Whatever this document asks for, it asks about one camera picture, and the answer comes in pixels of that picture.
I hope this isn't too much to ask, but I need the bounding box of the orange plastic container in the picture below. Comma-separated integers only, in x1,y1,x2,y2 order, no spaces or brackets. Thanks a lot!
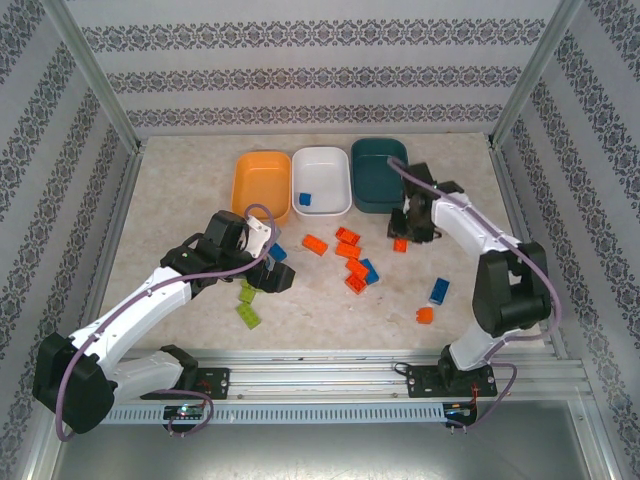
230,150,293,227

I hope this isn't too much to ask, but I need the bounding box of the white plastic container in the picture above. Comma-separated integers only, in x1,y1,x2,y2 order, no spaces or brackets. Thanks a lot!
291,145,352,217

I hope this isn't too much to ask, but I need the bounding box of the dark teal plastic container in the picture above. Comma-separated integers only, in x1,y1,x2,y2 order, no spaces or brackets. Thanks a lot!
349,137,411,215

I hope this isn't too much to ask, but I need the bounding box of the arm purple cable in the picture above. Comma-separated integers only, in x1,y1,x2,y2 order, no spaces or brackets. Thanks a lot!
53,202,279,444
387,157,561,436

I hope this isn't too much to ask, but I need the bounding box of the white slotted cable duct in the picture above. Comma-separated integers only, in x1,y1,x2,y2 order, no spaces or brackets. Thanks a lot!
67,402,446,426

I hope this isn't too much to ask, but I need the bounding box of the grey metal base panel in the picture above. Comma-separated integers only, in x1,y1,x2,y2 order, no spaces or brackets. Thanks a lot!
49,399,616,480

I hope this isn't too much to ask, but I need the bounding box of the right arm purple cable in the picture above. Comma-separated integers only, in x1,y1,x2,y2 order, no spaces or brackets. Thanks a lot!
387,157,561,436

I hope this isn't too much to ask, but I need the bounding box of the aluminium frame post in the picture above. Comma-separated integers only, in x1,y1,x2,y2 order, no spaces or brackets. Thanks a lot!
487,0,586,146
38,0,144,151

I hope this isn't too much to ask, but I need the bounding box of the aluminium side rail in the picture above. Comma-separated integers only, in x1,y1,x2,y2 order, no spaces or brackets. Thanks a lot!
67,142,146,364
487,137,571,361

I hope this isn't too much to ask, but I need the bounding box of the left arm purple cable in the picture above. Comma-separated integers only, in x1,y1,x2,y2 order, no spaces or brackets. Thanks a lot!
53,202,279,444

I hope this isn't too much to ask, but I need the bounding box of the long aluminium base rail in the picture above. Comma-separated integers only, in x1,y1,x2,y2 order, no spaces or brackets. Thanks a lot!
49,347,591,401

